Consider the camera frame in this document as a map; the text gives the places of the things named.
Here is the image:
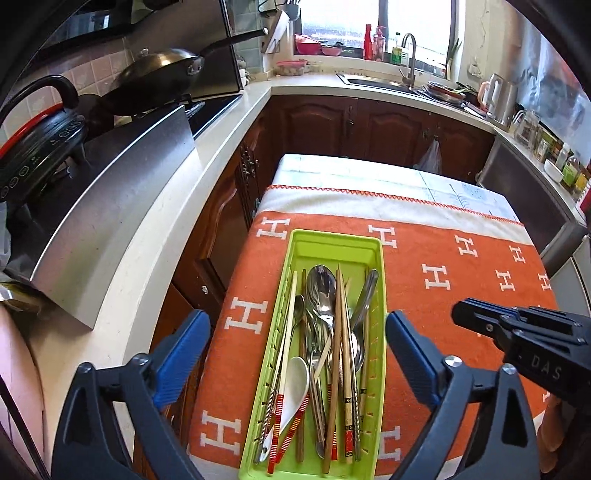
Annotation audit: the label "pale patterned tablecloth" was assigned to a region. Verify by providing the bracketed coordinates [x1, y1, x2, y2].
[261, 154, 513, 222]

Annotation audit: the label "glass pitcher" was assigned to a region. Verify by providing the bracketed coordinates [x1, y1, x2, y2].
[512, 108, 541, 146]

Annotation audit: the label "pale cutting board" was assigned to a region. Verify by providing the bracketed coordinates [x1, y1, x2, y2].
[261, 10, 291, 55]

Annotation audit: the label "cream chopstick red striped end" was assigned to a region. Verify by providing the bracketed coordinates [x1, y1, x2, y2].
[269, 270, 299, 463]
[274, 397, 310, 460]

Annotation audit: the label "steel kitchen sink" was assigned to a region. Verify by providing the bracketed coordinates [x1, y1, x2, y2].
[336, 71, 430, 95]

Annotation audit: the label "dark steel wok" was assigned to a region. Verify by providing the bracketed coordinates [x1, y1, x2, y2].
[111, 28, 269, 109]

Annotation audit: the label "steel electric kettle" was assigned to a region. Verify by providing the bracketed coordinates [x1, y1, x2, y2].
[478, 73, 519, 130]

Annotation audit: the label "hanging plastic bag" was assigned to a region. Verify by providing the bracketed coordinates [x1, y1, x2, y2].
[416, 138, 443, 174]

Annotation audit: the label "silver foil wall sheet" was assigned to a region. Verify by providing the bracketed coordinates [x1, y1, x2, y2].
[512, 32, 591, 153]

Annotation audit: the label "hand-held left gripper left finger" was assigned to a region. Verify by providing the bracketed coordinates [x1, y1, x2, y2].
[51, 310, 212, 480]

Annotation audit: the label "black cooking pot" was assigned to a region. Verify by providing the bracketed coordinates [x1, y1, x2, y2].
[76, 92, 139, 134]

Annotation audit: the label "kitchen window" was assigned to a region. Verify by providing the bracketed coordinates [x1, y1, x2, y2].
[295, 0, 460, 61]

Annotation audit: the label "green-label bottle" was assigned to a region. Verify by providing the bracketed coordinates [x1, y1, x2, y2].
[561, 154, 581, 190]

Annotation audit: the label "grey refrigerator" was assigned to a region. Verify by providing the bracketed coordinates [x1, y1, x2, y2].
[542, 222, 591, 324]

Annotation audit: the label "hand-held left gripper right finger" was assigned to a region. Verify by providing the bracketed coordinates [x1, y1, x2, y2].
[385, 311, 542, 480]

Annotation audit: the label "pink-lidded food container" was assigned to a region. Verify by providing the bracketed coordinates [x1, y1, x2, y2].
[276, 59, 309, 77]

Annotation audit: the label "metal soup spoon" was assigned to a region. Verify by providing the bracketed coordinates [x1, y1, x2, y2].
[348, 269, 380, 370]

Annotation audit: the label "person's right hand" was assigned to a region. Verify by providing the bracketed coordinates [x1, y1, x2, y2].
[538, 392, 571, 478]

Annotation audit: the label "green plastic utensil tray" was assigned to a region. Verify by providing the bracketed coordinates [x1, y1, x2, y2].
[238, 229, 387, 480]

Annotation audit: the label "white kitchen countertop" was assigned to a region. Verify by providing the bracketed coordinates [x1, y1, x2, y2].
[23, 69, 591, 416]

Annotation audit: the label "large metal spoon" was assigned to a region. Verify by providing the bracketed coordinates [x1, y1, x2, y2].
[306, 265, 338, 370]

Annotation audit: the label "orange printed blanket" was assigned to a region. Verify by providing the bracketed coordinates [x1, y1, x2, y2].
[187, 185, 555, 476]

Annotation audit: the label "green onion stalks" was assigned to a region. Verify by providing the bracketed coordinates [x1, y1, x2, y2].
[445, 39, 462, 79]

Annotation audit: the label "black range hood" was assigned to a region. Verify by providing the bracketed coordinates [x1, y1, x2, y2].
[0, 0, 139, 56]

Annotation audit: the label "white ceramic spoon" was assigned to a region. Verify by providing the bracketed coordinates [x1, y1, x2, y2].
[256, 356, 311, 462]

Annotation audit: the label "black electric pressure cooker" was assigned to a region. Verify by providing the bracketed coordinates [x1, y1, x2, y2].
[0, 75, 90, 204]

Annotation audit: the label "stack of dishes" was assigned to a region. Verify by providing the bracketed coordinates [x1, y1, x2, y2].
[425, 80, 467, 104]

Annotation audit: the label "metal chopstick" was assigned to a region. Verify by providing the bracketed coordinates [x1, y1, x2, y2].
[310, 369, 326, 457]

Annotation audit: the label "bamboo chopstick patterned end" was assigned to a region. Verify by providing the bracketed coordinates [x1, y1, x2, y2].
[341, 277, 355, 464]

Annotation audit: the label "black gas cooktop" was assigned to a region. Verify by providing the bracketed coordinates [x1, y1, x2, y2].
[182, 90, 243, 139]

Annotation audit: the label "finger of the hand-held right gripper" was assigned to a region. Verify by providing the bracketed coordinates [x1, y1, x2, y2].
[466, 300, 520, 319]
[452, 302, 513, 352]

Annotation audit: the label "stainless steel cabinet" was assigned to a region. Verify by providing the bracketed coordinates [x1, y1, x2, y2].
[475, 136, 587, 278]

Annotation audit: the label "steel faucet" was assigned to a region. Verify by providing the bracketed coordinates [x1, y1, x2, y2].
[399, 32, 419, 88]

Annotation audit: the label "stainless steel guard panel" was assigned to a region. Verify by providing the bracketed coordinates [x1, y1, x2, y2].
[28, 105, 197, 330]

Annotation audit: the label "brown wooden chopstick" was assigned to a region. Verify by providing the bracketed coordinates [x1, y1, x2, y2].
[298, 269, 308, 463]
[323, 264, 343, 474]

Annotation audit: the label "condiment jar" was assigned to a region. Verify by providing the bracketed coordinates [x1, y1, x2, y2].
[533, 129, 555, 162]

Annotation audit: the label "pink plastic basin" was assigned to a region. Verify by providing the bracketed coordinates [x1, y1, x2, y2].
[294, 33, 321, 55]

